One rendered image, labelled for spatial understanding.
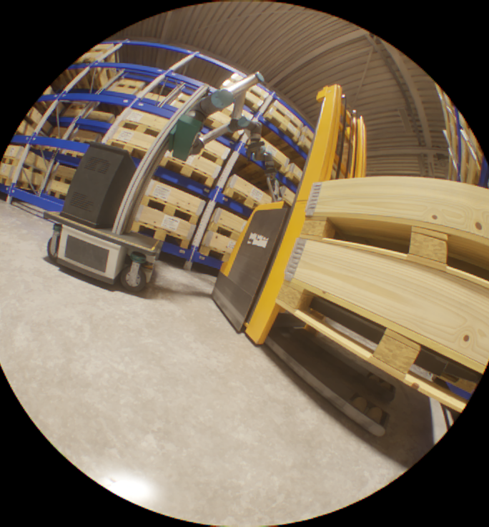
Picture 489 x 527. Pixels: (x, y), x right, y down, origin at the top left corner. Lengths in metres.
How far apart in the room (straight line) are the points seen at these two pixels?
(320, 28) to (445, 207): 7.13
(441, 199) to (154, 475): 1.07
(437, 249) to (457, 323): 0.23
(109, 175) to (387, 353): 1.51
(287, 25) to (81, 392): 7.93
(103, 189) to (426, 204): 1.51
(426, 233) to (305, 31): 7.21
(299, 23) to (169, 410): 8.01
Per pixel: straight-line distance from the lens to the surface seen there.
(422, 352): 0.71
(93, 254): 1.05
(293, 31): 7.48
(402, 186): 0.73
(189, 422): 0.54
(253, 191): 2.50
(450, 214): 0.68
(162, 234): 2.10
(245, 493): 0.52
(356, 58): 7.47
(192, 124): 1.17
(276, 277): 0.90
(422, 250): 0.60
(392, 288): 0.58
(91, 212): 1.14
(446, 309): 0.59
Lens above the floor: 0.48
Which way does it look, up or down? 3 degrees down
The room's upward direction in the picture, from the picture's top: 21 degrees clockwise
